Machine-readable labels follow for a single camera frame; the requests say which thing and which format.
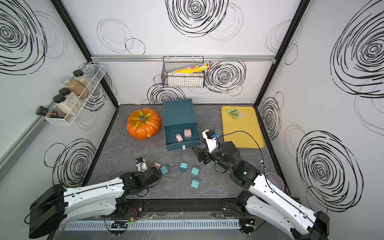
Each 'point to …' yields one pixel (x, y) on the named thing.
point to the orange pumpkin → (143, 124)
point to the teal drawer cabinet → (178, 112)
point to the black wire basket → (187, 80)
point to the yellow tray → (248, 123)
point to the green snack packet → (234, 112)
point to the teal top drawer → (182, 136)
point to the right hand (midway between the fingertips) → (198, 144)
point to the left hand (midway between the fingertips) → (155, 175)
